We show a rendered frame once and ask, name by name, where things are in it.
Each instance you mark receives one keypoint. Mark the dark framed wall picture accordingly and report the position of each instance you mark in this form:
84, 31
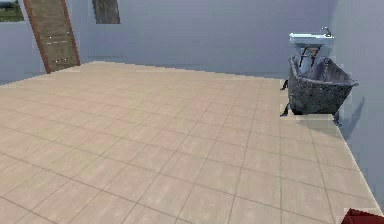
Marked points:
106, 11

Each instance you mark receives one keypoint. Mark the grey clawfoot bathtub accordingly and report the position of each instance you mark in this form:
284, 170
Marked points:
316, 90

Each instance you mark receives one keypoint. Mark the white wall sink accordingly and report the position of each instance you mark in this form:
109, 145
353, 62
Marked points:
308, 40

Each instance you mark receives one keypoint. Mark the silver sink faucet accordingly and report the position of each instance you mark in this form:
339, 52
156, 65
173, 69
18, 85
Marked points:
327, 31

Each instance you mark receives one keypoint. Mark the dark red object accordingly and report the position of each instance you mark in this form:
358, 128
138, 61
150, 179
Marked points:
361, 217

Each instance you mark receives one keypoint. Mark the brown wooden room door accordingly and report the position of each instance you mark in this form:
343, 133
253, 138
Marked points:
55, 33

